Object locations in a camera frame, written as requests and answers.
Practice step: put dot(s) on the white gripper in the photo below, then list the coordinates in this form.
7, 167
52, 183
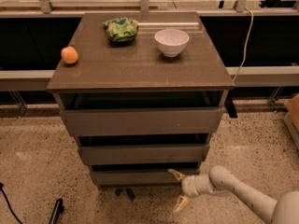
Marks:
188, 187

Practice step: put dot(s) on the grey bottom drawer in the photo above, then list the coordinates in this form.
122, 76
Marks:
133, 178

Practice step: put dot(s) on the grey drawer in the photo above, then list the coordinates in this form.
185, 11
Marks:
113, 122
133, 178
110, 155

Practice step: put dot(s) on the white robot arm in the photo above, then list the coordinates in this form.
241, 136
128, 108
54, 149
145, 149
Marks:
220, 180

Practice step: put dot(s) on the grey middle drawer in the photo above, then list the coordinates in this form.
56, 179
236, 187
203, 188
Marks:
110, 155

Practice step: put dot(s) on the grey top drawer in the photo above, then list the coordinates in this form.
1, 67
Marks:
113, 122

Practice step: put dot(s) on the grey drawer cabinet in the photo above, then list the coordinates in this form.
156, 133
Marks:
139, 76

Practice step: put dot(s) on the black object on floor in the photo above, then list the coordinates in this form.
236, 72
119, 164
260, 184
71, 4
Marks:
56, 211

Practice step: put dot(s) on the cardboard box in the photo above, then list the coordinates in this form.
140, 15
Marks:
292, 118

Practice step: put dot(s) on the white ceramic bowl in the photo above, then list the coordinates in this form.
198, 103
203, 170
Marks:
171, 42

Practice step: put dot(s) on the green chip bag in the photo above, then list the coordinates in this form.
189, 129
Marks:
121, 29

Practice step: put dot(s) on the orange fruit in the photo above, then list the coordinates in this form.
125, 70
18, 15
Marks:
69, 55

